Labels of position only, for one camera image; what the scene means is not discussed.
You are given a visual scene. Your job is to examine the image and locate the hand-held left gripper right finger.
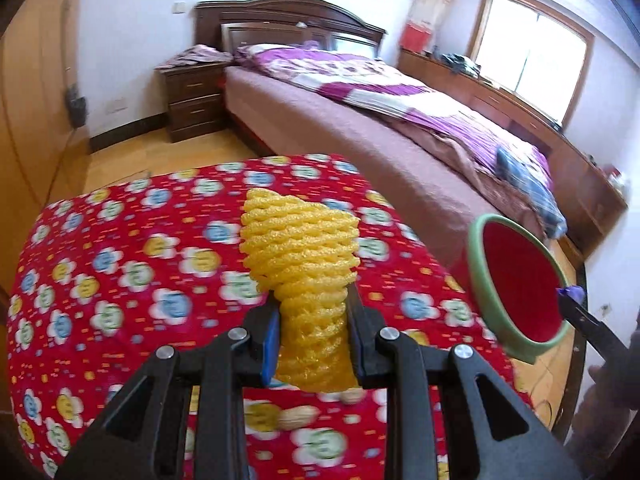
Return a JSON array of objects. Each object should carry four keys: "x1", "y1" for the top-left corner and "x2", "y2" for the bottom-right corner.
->
[{"x1": 345, "y1": 285, "x2": 583, "y2": 480}]

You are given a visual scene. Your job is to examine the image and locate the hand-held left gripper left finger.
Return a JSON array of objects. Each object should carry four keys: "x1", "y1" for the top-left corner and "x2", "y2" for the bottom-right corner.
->
[{"x1": 55, "y1": 292, "x2": 281, "y2": 480}]

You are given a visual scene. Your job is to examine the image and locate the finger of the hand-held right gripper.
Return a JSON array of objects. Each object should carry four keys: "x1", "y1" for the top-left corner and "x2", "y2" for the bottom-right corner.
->
[{"x1": 556, "y1": 290, "x2": 632, "y2": 362}]

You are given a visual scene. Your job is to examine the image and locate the red bin with green rim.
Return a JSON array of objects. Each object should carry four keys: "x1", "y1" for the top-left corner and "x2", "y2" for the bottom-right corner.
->
[{"x1": 466, "y1": 213, "x2": 571, "y2": 363}]

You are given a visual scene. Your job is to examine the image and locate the yellow foam fruit net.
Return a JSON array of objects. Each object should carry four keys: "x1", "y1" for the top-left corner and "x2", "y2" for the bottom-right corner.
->
[{"x1": 241, "y1": 187, "x2": 362, "y2": 393}]

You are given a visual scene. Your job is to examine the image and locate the person's right hand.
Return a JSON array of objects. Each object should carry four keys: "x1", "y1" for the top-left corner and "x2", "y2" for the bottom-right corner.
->
[{"x1": 572, "y1": 330, "x2": 640, "y2": 461}]

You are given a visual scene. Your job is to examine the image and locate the peanut in shell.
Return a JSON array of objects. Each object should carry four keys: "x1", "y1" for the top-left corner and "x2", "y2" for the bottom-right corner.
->
[{"x1": 277, "y1": 405, "x2": 321, "y2": 431}]

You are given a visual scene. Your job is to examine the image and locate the red smiley flower tablecloth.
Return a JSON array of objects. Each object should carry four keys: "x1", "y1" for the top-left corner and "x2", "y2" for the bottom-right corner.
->
[{"x1": 7, "y1": 154, "x2": 531, "y2": 480}]

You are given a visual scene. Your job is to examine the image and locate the blue plaid cloth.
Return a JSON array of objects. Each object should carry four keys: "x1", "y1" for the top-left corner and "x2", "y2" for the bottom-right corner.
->
[{"x1": 495, "y1": 146, "x2": 568, "y2": 238}]

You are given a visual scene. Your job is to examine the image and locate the low wooden window cabinet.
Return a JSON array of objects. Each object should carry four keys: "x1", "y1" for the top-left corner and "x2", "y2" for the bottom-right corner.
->
[{"x1": 397, "y1": 47, "x2": 628, "y2": 261}]

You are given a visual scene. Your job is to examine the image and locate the bed with pink sheet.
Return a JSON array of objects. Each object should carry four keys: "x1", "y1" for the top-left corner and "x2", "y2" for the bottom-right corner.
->
[{"x1": 222, "y1": 67, "x2": 561, "y2": 281}]

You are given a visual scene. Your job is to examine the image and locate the dark wooden nightstand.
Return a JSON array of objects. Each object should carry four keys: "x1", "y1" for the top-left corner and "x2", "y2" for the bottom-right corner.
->
[{"x1": 155, "y1": 60, "x2": 236, "y2": 143}]

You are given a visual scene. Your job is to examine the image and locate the purple and white quilt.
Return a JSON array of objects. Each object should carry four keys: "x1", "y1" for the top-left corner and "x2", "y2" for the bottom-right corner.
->
[{"x1": 235, "y1": 44, "x2": 551, "y2": 181}]

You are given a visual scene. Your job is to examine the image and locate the wooden framed window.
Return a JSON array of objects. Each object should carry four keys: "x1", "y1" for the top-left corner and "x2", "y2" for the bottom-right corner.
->
[{"x1": 467, "y1": 0, "x2": 596, "y2": 131}]

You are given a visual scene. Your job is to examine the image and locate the purple patterned pillow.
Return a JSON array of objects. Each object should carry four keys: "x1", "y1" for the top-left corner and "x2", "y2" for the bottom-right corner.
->
[{"x1": 235, "y1": 44, "x2": 282, "y2": 62}]

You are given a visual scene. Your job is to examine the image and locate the dark clothes pile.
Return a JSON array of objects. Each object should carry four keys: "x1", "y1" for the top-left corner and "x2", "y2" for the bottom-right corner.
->
[{"x1": 440, "y1": 52, "x2": 481, "y2": 76}]

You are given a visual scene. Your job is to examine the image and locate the pink folded clothes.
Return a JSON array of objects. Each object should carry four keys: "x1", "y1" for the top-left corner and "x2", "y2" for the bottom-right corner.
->
[{"x1": 159, "y1": 44, "x2": 233, "y2": 70}]

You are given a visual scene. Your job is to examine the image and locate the black hanging pouch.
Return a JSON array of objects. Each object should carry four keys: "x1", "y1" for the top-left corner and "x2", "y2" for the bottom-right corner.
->
[{"x1": 67, "y1": 87, "x2": 89, "y2": 126}]

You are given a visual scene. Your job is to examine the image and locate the dark wooden headboard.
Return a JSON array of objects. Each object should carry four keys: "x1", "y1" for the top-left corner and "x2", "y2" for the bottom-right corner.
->
[{"x1": 194, "y1": 0, "x2": 388, "y2": 61}]

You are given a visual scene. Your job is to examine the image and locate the wooden wardrobe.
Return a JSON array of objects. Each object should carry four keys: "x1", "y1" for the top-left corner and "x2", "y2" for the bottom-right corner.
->
[{"x1": 0, "y1": 0, "x2": 93, "y2": 291}]

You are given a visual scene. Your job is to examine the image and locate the white and red curtain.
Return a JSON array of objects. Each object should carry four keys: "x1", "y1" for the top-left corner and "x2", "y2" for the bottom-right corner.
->
[{"x1": 402, "y1": 0, "x2": 463, "y2": 56}]

